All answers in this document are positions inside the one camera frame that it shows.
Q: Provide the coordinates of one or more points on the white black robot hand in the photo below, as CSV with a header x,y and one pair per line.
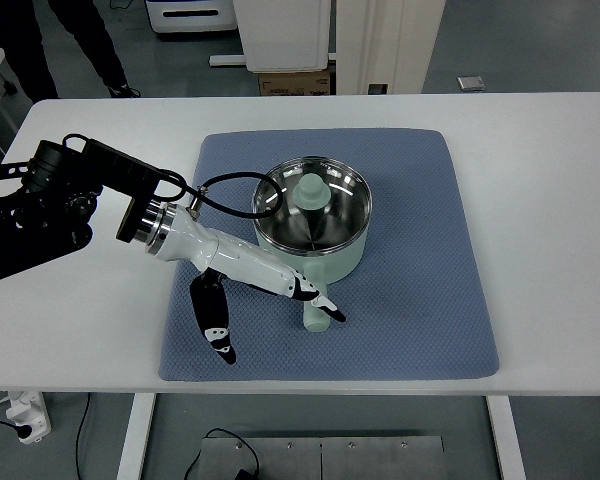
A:
x,y
175,235

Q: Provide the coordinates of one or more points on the green pot with handle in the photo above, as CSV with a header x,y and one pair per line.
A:
x,y
323,270

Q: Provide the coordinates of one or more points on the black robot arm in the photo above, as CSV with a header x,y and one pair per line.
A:
x,y
48,216

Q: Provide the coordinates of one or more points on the glass lid green knob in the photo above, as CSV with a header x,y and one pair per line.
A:
x,y
314,206

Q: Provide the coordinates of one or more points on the cardboard box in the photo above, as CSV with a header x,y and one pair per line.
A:
x,y
316,83

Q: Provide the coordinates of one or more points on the white appliance with slot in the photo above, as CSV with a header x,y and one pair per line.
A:
x,y
191,16

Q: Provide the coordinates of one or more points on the white power strip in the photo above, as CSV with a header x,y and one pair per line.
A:
x,y
29,414

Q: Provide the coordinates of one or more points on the person in black trousers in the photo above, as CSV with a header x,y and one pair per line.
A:
x,y
22,42

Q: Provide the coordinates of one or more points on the blue textured mat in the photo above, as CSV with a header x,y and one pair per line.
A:
x,y
414,305

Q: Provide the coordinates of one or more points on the grey floor socket plate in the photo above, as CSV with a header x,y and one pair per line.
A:
x,y
471,83

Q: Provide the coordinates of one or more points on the metal base plate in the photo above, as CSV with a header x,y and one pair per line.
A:
x,y
336,457

